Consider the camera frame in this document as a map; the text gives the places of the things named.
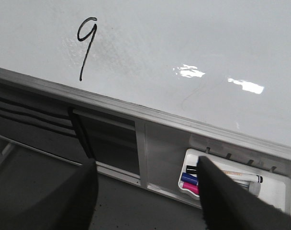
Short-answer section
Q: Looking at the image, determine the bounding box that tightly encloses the dark grey cabinet panel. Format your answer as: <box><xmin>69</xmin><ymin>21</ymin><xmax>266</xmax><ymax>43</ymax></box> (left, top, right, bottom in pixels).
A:
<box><xmin>67</xmin><ymin>107</ymin><xmax>140</xmax><ymax>184</ymax></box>

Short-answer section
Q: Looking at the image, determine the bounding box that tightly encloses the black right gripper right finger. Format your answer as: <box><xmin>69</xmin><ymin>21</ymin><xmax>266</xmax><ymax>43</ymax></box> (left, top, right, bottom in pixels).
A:
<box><xmin>197</xmin><ymin>156</ymin><xmax>291</xmax><ymax>230</ymax></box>

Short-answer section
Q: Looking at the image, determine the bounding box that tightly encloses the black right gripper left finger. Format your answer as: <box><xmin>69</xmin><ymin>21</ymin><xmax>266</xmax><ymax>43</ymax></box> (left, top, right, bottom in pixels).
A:
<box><xmin>0</xmin><ymin>159</ymin><xmax>98</xmax><ymax>230</ymax></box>

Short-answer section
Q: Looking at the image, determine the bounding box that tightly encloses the white marker in tray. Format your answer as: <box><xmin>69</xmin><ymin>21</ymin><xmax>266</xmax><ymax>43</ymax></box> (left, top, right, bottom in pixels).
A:
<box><xmin>222</xmin><ymin>170</ymin><xmax>263</xmax><ymax>184</ymax></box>

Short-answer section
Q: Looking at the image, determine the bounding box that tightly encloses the white plastic marker tray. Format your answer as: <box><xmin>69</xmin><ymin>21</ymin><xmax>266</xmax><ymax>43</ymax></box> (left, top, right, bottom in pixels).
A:
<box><xmin>178</xmin><ymin>149</ymin><xmax>291</xmax><ymax>214</ymax></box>

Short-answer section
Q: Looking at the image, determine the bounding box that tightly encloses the blue marker in tray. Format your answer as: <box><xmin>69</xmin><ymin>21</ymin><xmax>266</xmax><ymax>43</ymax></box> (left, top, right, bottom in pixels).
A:
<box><xmin>180</xmin><ymin>172</ymin><xmax>198</xmax><ymax>185</ymax></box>

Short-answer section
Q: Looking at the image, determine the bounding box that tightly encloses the grey black striped cloth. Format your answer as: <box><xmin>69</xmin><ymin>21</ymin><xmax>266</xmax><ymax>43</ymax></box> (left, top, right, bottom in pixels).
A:
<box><xmin>0</xmin><ymin>95</ymin><xmax>77</xmax><ymax>138</ymax></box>

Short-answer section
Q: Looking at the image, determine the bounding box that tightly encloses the pink marker in tray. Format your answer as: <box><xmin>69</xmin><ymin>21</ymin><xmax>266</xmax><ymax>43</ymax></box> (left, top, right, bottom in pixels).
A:
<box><xmin>182</xmin><ymin>182</ymin><xmax>199</xmax><ymax>195</ymax></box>

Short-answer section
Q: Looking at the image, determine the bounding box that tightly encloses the white whiteboard with aluminium frame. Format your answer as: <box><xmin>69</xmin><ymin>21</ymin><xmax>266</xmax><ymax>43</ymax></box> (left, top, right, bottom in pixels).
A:
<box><xmin>0</xmin><ymin>0</ymin><xmax>291</xmax><ymax>161</ymax></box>

